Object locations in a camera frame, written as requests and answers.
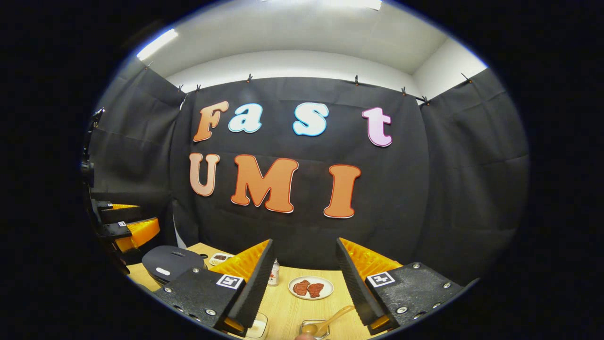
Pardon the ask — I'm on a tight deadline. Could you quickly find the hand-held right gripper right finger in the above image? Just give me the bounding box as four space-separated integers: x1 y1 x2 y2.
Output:
336 238 465 336

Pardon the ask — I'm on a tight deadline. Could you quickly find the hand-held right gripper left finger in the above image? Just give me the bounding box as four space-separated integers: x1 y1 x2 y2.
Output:
153 238 277 336

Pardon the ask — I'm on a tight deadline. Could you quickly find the wooden spoon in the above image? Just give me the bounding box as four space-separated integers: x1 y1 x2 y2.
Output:
301 305 355 337

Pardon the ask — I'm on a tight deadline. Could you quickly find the clear chopstick holder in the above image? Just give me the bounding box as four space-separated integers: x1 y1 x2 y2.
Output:
299 320 331 340

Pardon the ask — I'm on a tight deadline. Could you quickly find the dark silver rice cooker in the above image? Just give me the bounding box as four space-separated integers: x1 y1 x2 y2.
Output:
142 245 207 285

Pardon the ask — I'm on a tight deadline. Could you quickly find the clear plastic rice container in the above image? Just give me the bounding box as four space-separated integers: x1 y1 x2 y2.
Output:
236 312 269 340

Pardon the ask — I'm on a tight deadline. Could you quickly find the white round plate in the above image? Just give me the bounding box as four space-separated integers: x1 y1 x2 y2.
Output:
288 276 335 301

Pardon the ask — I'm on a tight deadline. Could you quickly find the dark metal stand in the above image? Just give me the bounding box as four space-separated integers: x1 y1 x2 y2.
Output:
79 108 105 187

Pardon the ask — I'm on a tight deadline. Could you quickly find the black backdrop cloth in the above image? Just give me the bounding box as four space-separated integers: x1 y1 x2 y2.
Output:
87 59 530 284

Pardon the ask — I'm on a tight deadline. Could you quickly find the narrow ceiling light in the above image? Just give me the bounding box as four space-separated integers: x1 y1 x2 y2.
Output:
137 28 179 60

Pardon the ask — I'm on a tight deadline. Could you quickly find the large ceiling light panel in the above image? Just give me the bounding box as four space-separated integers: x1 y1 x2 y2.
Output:
326 0 383 11

